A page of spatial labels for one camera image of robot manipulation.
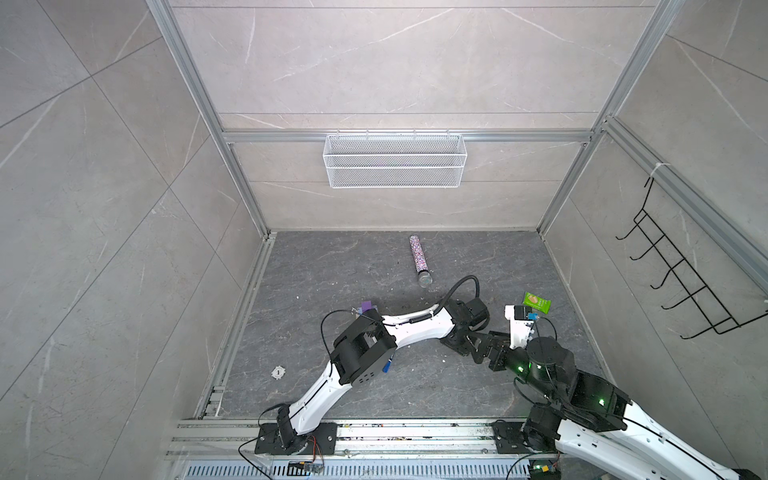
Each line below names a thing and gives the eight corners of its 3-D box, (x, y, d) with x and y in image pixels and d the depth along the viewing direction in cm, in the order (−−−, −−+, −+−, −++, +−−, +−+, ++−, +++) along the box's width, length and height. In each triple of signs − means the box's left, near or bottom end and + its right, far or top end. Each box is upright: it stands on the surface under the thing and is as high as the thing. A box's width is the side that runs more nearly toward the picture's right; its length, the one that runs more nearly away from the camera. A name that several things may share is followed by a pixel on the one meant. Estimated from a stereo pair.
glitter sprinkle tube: (419, 288, 104) (420, 282, 102) (409, 240, 119) (409, 234, 116) (431, 287, 105) (433, 281, 102) (419, 239, 119) (420, 233, 117)
